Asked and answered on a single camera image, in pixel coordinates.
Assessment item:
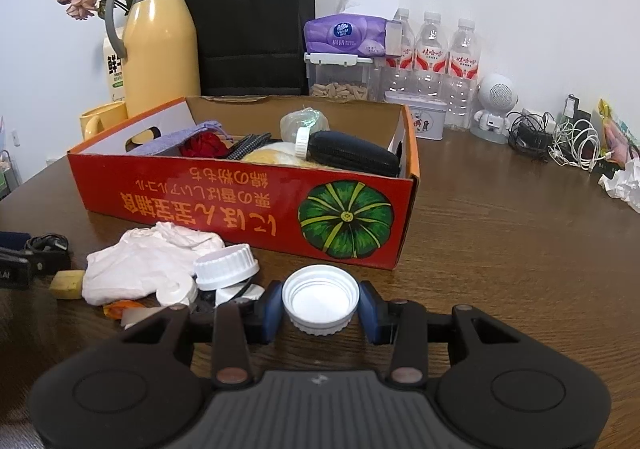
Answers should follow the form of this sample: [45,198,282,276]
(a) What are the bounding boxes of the black usb cable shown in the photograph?
[22,232,73,275]

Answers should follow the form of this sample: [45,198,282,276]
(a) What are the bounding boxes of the white jar lid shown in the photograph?
[282,265,360,336]

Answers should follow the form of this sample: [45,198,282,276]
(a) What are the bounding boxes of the white ribbed bottle cap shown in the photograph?
[194,243,259,291]

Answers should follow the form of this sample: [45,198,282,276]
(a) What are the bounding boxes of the white cloth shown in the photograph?
[81,222,224,306]

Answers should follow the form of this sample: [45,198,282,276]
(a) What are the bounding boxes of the yellow white plush toy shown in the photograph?
[241,142,311,168]

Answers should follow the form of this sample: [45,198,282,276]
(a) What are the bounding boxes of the navy blue zip case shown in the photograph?
[306,131,400,177]

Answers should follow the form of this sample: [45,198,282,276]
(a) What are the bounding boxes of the red fabric flower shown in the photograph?
[178,131,229,159]

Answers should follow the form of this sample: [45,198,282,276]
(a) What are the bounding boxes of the purple fabric pouch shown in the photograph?
[128,120,231,157]

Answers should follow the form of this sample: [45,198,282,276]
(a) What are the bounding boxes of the red cardboard pumpkin box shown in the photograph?
[67,96,420,269]

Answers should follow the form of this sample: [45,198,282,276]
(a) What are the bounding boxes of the yellow ceramic mug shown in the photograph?
[79,100,128,140]

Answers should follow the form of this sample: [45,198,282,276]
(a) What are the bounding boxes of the white small pill bottle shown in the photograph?
[294,128,310,160]

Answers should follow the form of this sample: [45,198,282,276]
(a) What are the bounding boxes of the white milk carton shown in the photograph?
[103,36,125,102]

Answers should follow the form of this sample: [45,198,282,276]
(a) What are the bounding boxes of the white decorated tin box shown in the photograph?
[384,91,447,140]

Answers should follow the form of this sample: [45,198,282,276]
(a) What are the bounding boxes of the clear container with seeds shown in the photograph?
[304,53,382,102]

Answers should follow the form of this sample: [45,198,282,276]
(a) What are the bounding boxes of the water bottle left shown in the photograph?
[384,7,414,93]

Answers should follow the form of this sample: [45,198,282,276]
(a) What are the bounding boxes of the water bottle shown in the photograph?
[442,18,480,130]
[413,12,448,100]
[384,7,414,93]

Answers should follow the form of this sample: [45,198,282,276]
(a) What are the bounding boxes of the yellow thermos jug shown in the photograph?
[104,0,201,118]

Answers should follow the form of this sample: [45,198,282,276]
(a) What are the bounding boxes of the white robot figurine speaker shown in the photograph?
[470,73,518,145]

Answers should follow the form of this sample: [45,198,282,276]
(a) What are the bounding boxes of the water bottle middle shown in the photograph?
[413,12,448,100]

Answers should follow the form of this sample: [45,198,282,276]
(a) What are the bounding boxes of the water bottle right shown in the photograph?
[442,18,480,130]

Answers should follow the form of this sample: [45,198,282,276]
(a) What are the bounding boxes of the purple tissue pack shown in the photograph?
[304,0,402,58]

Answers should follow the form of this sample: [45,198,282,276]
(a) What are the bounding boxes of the crumpled white paper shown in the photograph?
[599,158,640,213]

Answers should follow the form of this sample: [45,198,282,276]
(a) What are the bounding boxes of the colourful snack packet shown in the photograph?
[597,99,639,168]

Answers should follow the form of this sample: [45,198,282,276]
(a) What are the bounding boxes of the black paper shopping bag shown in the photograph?
[186,0,316,96]

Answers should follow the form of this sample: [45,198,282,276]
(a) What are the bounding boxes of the black charger cable bundle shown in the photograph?
[505,109,558,163]

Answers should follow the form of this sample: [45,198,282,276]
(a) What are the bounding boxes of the white cable bundle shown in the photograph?
[546,118,614,173]

